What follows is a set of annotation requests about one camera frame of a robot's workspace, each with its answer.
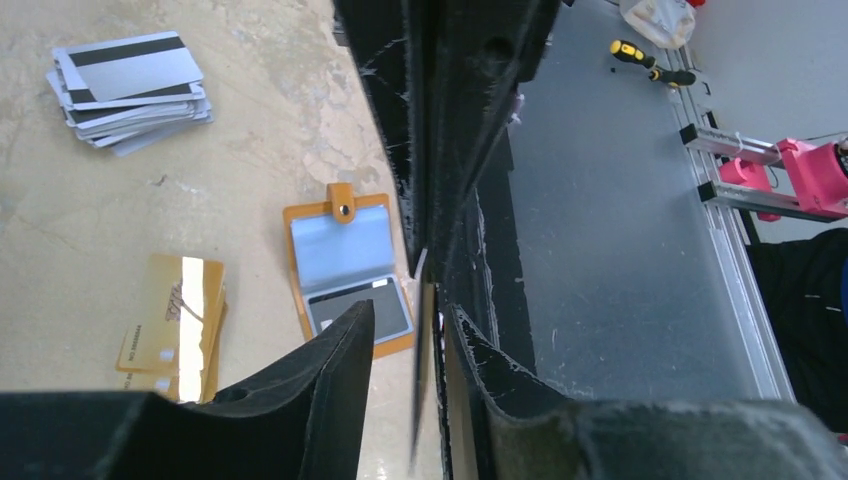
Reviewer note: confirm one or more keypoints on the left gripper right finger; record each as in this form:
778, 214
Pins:
502, 422

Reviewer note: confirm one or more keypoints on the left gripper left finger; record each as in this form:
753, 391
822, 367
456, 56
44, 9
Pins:
300, 417

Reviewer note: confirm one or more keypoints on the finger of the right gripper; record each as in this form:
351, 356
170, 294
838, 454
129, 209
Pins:
377, 37
474, 55

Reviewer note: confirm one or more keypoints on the single gold credit card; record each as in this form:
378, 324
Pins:
426, 317

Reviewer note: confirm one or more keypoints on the gold credit card stack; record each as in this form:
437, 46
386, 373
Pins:
171, 345

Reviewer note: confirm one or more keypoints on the orange leather card holder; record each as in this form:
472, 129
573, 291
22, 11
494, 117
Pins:
340, 251

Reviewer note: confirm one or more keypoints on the white credit card stack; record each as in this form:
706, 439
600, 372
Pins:
129, 93

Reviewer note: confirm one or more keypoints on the single black VIP card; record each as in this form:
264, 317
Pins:
358, 314

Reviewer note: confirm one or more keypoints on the yellow black screwdriver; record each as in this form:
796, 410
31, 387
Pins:
628, 52

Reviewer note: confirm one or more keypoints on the crumpled plastic bag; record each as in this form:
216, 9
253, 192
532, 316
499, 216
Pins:
668, 24

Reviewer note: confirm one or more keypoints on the pink plastic fixture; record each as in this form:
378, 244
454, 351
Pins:
816, 174

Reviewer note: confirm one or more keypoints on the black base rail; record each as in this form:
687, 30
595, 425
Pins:
498, 302

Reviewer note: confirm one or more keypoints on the aluminium frame rail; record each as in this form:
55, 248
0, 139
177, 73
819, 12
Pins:
729, 225

